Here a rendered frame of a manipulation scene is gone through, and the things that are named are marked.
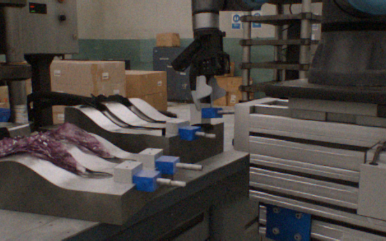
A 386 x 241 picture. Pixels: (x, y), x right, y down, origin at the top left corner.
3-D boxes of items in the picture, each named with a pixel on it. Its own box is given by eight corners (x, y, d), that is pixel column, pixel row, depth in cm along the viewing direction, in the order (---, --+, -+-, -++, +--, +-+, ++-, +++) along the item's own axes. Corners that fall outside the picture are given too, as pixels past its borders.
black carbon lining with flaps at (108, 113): (194, 129, 118) (194, 96, 116) (159, 139, 105) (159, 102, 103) (107, 118, 137) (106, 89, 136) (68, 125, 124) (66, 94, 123)
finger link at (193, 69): (192, 88, 108) (195, 57, 110) (187, 89, 109) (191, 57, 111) (201, 94, 112) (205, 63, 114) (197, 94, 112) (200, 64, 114)
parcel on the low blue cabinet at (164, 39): (180, 46, 859) (180, 32, 855) (171, 46, 832) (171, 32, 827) (164, 46, 882) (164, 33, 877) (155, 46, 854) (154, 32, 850)
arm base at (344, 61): (410, 81, 73) (416, 23, 71) (392, 88, 61) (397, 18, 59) (325, 78, 82) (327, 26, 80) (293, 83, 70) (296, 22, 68)
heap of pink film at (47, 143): (120, 154, 94) (118, 120, 93) (76, 178, 78) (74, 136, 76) (23, 146, 102) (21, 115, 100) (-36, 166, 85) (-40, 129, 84)
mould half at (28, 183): (173, 180, 95) (173, 132, 93) (122, 225, 71) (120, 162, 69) (-6, 162, 110) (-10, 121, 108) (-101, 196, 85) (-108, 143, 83)
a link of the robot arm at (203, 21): (185, 16, 112) (202, 22, 118) (186, 33, 112) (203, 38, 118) (209, 11, 108) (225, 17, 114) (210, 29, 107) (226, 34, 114)
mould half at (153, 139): (223, 152, 121) (224, 106, 118) (169, 173, 100) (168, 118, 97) (102, 132, 148) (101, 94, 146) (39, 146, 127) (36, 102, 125)
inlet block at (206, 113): (242, 122, 109) (241, 101, 109) (232, 122, 105) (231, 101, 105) (200, 123, 117) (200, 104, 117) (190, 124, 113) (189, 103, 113)
